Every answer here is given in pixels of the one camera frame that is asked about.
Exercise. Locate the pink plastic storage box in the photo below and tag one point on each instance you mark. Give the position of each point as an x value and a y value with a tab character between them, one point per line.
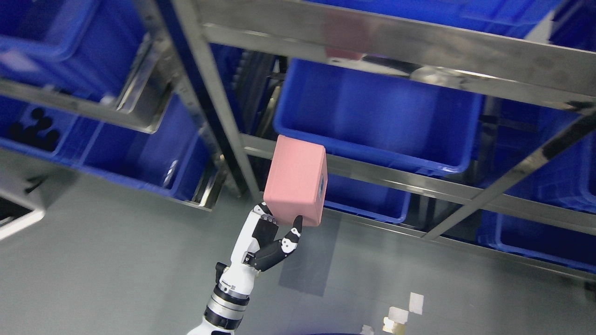
297	181

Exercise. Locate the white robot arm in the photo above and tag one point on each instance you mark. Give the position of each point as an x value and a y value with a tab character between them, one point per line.
223	314

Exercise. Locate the large blue bin centre shelf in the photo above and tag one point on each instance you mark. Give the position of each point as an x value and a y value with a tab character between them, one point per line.
391	122

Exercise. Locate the steel shelf rack right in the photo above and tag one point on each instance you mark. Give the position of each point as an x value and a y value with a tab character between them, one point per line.
497	66

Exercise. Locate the blue bin lower centre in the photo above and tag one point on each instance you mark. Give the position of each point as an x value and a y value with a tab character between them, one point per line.
367	200

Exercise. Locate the blue bin with black items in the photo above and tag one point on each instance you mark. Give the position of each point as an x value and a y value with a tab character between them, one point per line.
169	162

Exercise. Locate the steel rack left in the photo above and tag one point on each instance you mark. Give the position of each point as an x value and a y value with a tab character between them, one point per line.
156	74

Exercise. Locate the blue bin top left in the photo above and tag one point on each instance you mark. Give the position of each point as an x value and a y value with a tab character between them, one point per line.
82	46

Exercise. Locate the blue bin right side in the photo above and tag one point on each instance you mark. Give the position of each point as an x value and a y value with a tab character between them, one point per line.
568	181

